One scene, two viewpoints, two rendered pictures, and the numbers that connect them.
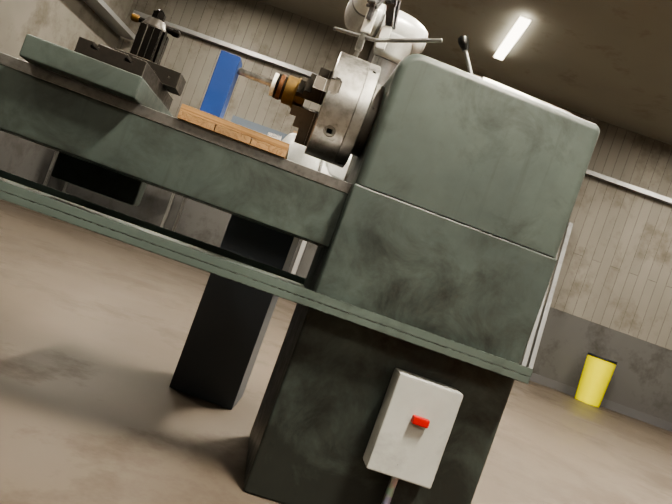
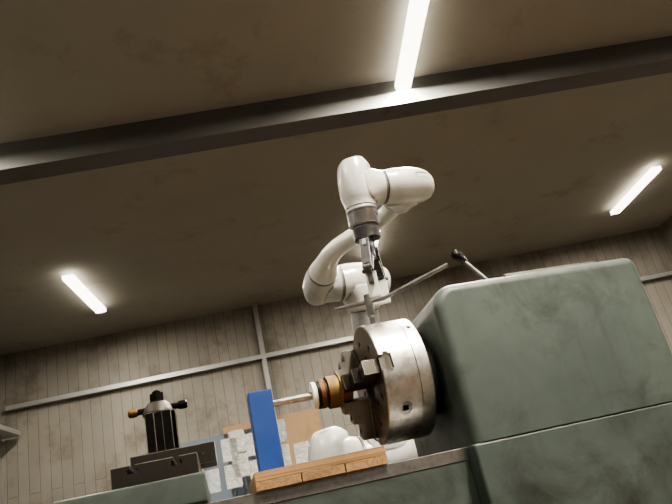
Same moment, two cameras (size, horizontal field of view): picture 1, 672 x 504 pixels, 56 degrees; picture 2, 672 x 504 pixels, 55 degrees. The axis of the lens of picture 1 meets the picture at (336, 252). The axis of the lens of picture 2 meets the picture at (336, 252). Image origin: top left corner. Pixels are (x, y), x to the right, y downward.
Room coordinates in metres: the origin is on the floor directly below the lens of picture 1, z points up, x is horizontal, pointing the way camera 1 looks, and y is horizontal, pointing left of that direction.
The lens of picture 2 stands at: (0.16, 0.44, 0.77)
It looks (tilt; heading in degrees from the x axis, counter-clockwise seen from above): 22 degrees up; 352
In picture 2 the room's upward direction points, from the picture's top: 13 degrees counter-clockwise
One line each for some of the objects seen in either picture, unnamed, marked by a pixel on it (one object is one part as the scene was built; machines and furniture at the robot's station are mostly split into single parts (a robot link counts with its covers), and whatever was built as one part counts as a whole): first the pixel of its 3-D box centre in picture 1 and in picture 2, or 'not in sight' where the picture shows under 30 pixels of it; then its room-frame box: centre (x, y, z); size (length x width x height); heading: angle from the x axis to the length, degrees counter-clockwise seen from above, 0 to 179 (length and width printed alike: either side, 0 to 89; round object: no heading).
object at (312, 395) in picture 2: (255, 77); (292, 399); (1.85, 0.39, 1.08); 0.13 x 0.07 x 0.07; 96
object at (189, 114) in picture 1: (237, 141); (312, 476); (1.85, 0.38, 0.89); 0.36 x 0.30 x 0.04; 6
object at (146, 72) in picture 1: (129, 78); (163, 481); (1.83, 0.73, 0.95); 0.43 x 0.18 x 0.04; 6
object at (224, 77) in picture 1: (219, 93); (266, 438); (1.84, 0.48, 1.00); 0.08 x 0.06 x 0.23; 6
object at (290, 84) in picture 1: (291, 91); (333, 391); (1.86, 0.29, 1.08); 0.09 x 0.09 x 0.09; 6
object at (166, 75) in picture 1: (148, 72); (175, 461); (1.89, 0.71, 1.00); 0.20 x 0.10 x 0.05; 96
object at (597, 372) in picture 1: (594, 380); not in sight; (8.77, -3.98, 0.33); 0.40 x 0.40 x 0.67
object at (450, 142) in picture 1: (457, 164); (522, 365); (1.93, -0.26, 1.06); 0.59 x 0.48 x 0.39; 96
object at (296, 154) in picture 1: (293, 162); (333, 460); (2.49, 0.28, 0.97); 0.18 x 0.16 x 0.22; 102
